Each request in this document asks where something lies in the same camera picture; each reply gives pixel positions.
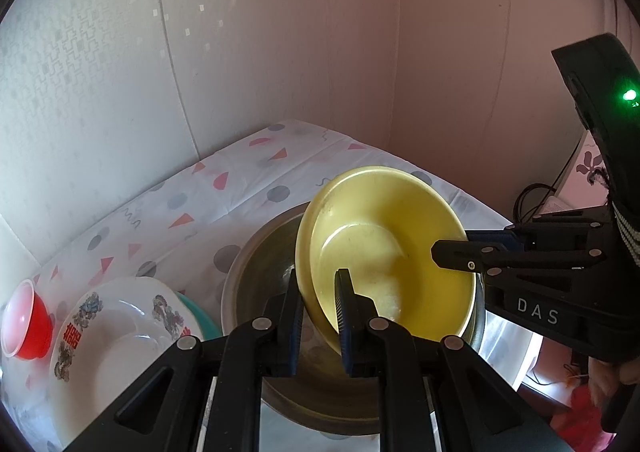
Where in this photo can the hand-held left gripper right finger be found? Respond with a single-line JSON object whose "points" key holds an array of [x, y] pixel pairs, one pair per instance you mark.
{"points": [[345, 327]]}

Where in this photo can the pink floral box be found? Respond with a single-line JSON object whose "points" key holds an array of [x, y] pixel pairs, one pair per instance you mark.
{"points": [[582, 162]]}

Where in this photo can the white dragon print plate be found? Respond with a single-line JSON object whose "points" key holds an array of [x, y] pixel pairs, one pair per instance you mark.
{"points": [[120, 347]]}

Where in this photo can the teal plastic plate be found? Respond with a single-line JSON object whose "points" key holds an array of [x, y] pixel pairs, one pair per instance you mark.
{"points": [[202, 319]]}

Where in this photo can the yellow plastic bowl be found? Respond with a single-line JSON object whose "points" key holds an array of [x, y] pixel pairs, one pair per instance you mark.
{"points": [[390, 232]]}

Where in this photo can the stainless steel bowl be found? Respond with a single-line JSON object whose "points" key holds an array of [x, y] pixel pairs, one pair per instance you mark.
{"points": [[260, 257]]}

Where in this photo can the red cloth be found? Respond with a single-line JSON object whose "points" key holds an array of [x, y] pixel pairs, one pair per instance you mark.
{"points": [[585, 417]]}

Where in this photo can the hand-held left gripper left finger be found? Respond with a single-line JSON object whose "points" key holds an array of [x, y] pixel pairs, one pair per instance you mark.
{"points": [[295, 327]]}

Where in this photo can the red plastic bowl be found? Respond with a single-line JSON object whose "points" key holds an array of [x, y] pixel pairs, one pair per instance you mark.
{"points": [[30, 327]]}

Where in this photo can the white patterned tablecloth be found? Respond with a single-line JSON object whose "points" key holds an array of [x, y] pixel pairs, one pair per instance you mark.
{"points": [[150, 222]]}

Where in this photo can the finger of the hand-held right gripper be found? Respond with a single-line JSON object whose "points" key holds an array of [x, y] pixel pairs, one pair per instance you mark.
{"points": [[517, 238], [460, 254]]}

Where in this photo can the person's right hand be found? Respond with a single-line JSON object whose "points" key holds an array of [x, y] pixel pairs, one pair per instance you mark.
{"points": [[602, 379]]}

